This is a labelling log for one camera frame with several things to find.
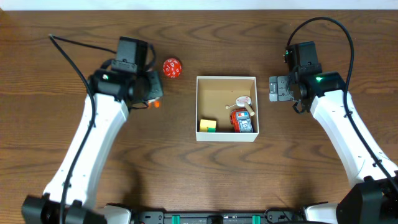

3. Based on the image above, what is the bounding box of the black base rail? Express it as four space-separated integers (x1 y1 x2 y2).
130 209 308 224

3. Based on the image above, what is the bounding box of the white cardboard box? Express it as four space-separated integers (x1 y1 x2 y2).
196 76 259 142

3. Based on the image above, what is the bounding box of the red lettered ball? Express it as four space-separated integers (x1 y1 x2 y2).
162 58 182 78

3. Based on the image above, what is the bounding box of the white pink duck toy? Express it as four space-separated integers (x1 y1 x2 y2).
147 100 160 109

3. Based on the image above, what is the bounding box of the red toy truck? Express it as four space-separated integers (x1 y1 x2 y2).
230 109 254 133

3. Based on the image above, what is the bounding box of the wooden rattle drum toy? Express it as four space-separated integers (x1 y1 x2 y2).
225 96 256 116

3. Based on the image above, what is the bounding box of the multicolour puzzle cube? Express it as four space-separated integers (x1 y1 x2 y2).
199 119 216 133

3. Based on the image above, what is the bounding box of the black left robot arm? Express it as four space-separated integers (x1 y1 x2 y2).
21 37 164 223

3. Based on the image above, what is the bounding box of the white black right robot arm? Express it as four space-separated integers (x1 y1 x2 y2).
283 42 397 223

